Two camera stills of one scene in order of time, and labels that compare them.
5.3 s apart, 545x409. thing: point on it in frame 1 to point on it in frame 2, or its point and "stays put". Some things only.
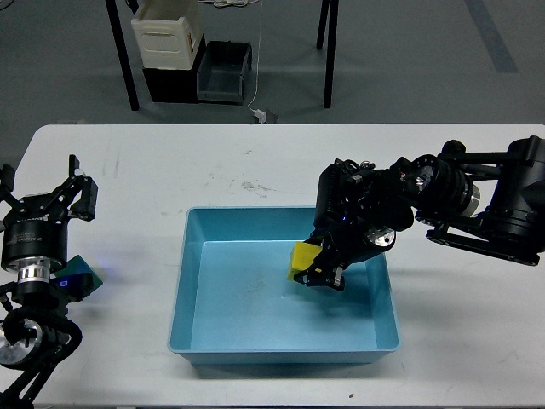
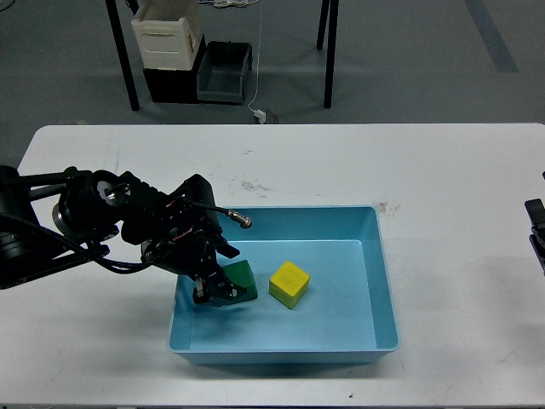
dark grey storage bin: (221, 71) stays put
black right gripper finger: (327, 267) to (536, 211)
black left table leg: (121, 51) stays put
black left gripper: (34, 239) to (182, 232)
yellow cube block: (302, 256) to (289, 285)
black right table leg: (333, 14) stays put
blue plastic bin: (232, 302) stays put
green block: (77, 264) to (241, 274)
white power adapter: (261, 115) stays put
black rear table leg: (323, 20) stays put
